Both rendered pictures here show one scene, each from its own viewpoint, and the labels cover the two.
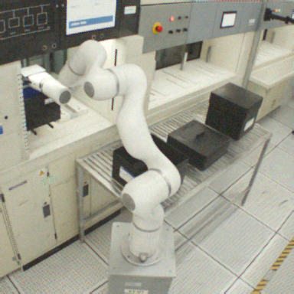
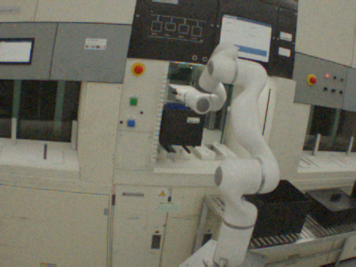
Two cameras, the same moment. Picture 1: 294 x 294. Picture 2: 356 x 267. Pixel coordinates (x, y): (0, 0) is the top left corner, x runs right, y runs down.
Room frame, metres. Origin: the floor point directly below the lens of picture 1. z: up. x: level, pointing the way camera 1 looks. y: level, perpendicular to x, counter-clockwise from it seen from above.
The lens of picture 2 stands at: (-0.41, -0.50, 1.58)
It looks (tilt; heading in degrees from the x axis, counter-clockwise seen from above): 15 degrees down; 30
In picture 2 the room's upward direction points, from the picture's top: 8 degrees clockwise
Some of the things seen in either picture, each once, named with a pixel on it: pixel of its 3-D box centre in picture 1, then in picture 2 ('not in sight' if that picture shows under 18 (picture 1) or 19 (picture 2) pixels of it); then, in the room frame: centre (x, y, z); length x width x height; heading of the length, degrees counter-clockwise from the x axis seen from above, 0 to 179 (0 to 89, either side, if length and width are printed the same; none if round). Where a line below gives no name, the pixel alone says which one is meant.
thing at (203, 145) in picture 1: (198, 141); (333, 204); (1.63, -0.33, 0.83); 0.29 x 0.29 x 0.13; 52
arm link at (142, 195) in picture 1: (145, 203); (237, 192); (0.82, -0.03, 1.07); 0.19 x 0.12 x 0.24; 138
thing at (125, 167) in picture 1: (148, 167); (272, 207); (1.30, -0.05, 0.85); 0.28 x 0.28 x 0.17; 48
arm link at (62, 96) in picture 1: (57, 91); (199, 102); (1.27, 0.41, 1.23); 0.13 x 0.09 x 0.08; 49
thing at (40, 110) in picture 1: (33, 98); (178, 117); (1.43, 0.60, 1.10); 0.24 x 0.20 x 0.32; 139
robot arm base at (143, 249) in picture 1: (145, 235); (233, 242); (0.85, -0.06, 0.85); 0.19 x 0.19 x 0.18
